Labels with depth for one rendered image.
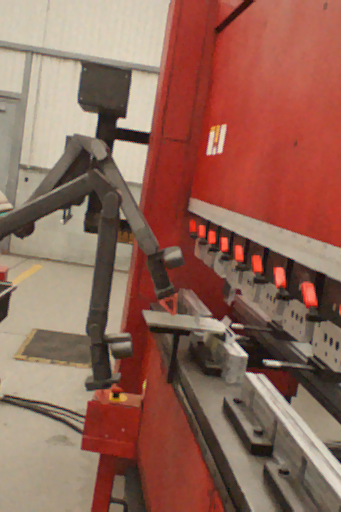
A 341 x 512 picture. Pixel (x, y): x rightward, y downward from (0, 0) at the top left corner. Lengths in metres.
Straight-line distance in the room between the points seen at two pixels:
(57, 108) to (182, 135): 6.37
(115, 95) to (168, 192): 0.53
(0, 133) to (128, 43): 2.15
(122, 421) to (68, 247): 7.48
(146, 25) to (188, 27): 6.28
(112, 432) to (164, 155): 1.49
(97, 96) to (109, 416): 1.71
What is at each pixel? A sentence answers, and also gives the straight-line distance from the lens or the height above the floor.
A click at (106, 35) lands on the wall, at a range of 9.40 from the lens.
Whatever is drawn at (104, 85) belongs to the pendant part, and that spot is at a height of 1.85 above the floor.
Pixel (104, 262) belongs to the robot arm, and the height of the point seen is 1.22.
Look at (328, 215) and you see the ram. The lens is 1.42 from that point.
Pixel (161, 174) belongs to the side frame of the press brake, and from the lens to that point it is 3.05.
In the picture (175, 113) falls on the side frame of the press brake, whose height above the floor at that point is 1.77.
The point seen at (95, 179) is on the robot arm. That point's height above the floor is 1.45.
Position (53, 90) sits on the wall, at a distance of 9.38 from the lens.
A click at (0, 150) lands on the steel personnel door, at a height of 1.43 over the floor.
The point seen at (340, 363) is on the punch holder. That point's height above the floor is 1.20.
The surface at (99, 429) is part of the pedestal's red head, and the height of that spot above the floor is 0.73.
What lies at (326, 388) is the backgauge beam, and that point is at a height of 0.95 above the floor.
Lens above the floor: 1.50
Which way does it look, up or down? 7 degrees down
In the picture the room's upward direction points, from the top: 9 degrees clockwise
